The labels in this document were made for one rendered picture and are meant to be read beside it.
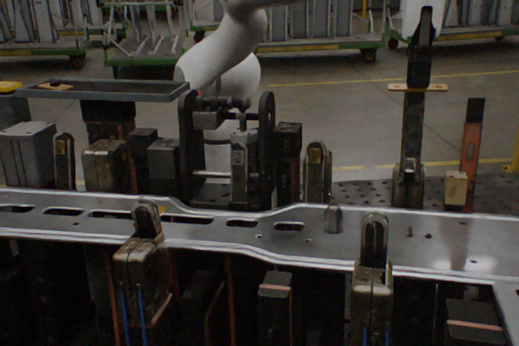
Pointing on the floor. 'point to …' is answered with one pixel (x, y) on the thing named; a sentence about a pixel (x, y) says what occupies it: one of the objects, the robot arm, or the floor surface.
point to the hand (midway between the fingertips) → (418, 71)
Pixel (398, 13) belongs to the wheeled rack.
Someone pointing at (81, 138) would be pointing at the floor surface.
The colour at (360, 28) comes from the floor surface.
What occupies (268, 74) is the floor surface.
